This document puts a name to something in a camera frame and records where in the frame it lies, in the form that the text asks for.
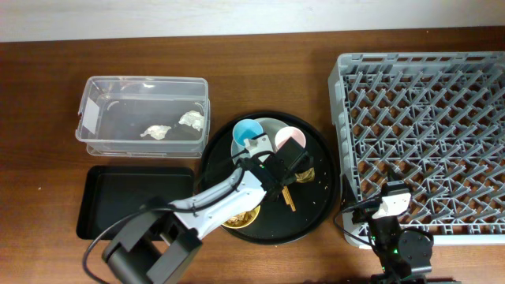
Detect pink plastic cup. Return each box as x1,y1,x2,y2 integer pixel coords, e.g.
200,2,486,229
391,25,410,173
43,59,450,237
275,126,306,150

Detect gold snack wrapper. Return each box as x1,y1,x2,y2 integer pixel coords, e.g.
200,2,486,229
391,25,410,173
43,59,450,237
295,167,315,183

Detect yellow bowl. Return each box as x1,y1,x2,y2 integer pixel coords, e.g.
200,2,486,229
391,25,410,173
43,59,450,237
223,206,260,229

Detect clear plastic waste bin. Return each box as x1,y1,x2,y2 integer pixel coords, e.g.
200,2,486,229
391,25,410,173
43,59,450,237
75,76,211,159

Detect grey dishwasher rack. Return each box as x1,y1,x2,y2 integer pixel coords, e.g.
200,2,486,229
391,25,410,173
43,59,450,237
328,51,504,245

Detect light grey round plate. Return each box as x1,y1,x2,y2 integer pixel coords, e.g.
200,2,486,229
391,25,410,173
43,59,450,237
230,118,288,156

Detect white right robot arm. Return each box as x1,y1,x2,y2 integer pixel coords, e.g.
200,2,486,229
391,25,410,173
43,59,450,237
340,196,434,284

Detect crumpled white tissue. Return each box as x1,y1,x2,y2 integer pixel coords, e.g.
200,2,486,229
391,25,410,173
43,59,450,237
140,125,171,140
178,110,204,131

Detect wooden chopstick left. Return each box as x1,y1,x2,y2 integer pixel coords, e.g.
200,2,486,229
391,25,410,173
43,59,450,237
282,186,291,205

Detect black rectangular tray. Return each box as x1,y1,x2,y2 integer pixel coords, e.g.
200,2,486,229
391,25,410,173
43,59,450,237
76,166,194,240

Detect wooden chopstick right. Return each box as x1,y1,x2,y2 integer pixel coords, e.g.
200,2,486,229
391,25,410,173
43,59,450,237
289,196,296,211

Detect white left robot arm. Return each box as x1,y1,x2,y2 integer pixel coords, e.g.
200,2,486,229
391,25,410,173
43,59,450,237
102,136,312,283

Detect round black tray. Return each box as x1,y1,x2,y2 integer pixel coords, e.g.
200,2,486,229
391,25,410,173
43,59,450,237
200,111,341,245

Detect wooden chopstick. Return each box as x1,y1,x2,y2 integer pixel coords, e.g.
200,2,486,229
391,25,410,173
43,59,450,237
289,196,296,211
282,186,291,205

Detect crumpled white tissue left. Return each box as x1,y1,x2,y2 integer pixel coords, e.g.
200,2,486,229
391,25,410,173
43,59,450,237
140,125,171,140

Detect light blue plastic cup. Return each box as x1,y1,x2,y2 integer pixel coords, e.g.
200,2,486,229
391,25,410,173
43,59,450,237
232,119,264,147

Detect nut and rice food scraps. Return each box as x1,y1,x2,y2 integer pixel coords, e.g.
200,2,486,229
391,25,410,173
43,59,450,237
225,211,256,227

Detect crumpled white tissue right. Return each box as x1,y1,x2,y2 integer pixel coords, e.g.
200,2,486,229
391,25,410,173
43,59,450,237
178,110,204,131

